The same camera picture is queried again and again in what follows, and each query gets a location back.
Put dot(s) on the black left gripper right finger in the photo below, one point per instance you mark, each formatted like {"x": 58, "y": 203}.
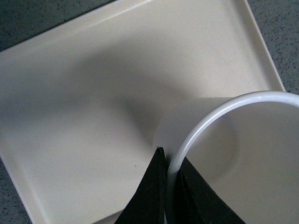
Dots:
{"x": 197, "y": 203}

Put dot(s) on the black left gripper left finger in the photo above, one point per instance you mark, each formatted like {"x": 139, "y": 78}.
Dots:
{"x": 148, "y": 203}

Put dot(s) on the white smiley mug black handle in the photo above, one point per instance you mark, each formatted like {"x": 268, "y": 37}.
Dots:
{"x": 246, "y": 148}

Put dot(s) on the beige rectangular tray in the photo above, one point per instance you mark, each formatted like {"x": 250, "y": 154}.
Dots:
{"x": 79, "y": 104}

